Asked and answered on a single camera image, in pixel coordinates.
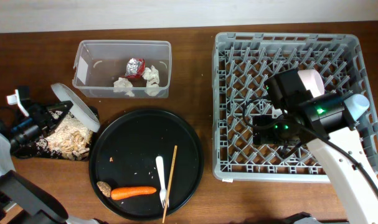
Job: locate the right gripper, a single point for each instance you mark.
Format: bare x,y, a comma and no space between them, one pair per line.
259,138

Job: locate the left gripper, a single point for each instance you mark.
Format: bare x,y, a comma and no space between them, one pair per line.
45,122

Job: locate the grey plate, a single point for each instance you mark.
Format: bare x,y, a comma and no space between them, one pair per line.
79,109

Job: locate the rice and peanut leftovers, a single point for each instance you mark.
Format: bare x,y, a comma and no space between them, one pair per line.
71,141

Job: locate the pink bowl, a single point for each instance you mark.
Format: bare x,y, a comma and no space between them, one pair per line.
312,81

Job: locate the white tissue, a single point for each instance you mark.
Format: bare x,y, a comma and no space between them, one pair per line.
123,85
151,75

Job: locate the red snack wrapper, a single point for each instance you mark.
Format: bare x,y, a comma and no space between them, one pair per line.
135,68

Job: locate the brown cookie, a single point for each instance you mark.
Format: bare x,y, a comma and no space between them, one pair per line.
104,188

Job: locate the light blue cup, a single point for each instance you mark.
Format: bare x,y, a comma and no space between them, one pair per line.
357,105

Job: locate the orange carrot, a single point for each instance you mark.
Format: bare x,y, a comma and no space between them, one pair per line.
127,192

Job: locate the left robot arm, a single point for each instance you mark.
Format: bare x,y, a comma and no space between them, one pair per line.
37,205

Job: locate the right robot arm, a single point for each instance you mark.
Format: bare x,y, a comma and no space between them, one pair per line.
326,124

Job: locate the clear plastic waste bin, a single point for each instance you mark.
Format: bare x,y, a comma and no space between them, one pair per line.
100,63

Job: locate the grey dishwasher rack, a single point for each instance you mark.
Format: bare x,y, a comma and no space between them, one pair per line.
241,63

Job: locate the black rectangular tray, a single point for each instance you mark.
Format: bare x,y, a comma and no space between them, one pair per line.
71,140

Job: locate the round black serving tray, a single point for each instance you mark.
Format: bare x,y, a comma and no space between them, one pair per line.
124,155

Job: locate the wooden chopstick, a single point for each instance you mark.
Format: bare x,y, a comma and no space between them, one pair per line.
166,201

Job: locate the white plastic fork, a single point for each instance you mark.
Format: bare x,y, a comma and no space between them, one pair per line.
161,174

